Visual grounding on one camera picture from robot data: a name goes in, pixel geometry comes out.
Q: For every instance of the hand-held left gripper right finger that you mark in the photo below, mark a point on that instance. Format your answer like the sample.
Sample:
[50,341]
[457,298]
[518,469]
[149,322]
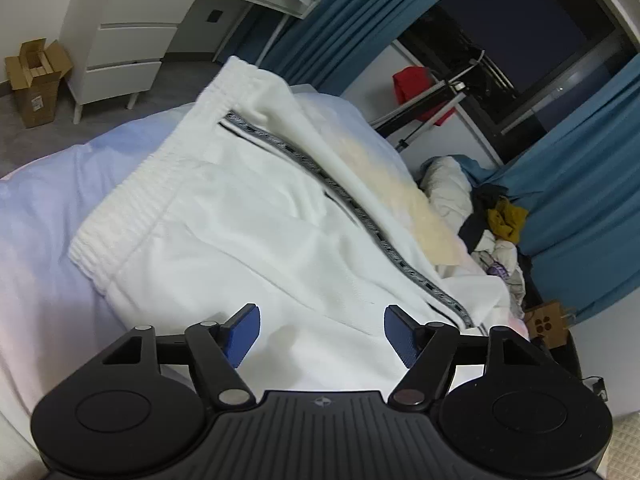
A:
[400,335]

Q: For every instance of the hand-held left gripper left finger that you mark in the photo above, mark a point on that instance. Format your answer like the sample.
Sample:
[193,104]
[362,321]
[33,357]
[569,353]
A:
[245,332]

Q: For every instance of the white pants with grey stripe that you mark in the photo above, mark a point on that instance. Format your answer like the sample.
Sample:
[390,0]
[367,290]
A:
[250,240]

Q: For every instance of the white garment with purple print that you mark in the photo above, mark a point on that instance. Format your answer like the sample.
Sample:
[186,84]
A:
[497,260]

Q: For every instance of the dark crumpled cloth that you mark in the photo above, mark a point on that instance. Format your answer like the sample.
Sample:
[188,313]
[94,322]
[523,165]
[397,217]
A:
[475,232]

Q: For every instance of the small cardboard box with holes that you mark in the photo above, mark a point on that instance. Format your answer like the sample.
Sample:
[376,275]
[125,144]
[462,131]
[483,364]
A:
[547,325]

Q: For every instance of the mustard yellow cloth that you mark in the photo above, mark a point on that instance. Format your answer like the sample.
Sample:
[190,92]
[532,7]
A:
[507,220]

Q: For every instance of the light blue cloth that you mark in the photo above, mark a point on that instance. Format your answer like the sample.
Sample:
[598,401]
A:
[475,167]

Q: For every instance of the pastel tie-dye blanket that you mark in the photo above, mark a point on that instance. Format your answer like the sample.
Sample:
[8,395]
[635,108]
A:
[45,240]

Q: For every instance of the blue curtain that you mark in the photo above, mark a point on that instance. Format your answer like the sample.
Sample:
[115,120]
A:
[340,20]
[575,200]

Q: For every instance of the grey metal folding rack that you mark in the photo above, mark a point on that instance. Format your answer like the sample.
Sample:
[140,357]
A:
[425,110]

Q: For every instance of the red cloth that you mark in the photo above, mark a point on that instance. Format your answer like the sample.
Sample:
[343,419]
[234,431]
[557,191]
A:
[415,85]

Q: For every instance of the white drawer cabinet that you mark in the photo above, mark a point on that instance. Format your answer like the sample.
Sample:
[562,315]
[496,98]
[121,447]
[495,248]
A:
[125,40]

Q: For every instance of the tall open cardboard box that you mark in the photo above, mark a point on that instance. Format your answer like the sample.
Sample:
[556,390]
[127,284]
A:
[37,85]

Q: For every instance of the dark window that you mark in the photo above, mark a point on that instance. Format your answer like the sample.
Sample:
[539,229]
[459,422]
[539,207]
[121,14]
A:
[530,25]

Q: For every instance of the wall socket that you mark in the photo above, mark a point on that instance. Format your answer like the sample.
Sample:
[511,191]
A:
[215,16]

